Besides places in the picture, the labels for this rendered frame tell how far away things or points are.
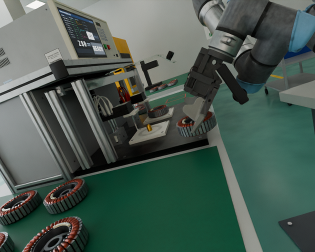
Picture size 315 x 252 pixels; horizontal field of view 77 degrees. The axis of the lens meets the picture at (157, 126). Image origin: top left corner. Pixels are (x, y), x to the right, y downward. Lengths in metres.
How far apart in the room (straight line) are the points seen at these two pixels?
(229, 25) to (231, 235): 0.42
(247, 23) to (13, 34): 0.76
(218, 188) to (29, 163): 0.66
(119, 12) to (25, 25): 5.72
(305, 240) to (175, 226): 1.00
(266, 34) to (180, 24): 5.64
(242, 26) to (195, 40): 5.57
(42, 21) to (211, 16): 0.57
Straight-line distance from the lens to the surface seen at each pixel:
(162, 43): 6.14
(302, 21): 0.54
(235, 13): 0.53
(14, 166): 0.91
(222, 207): 0.38
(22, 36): 0.90
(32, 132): 0.79
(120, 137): 0.83
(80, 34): 0.88
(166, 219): 0.39
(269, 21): 0.53
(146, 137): 0.75
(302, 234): 1.34
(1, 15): 5.26
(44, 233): 0.49
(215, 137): 0.65
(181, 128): 0.55
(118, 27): 6.49
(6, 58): 0.95
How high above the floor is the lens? 1.00
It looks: 15 degrees down
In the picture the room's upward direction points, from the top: 20 degrees counter-clockwise
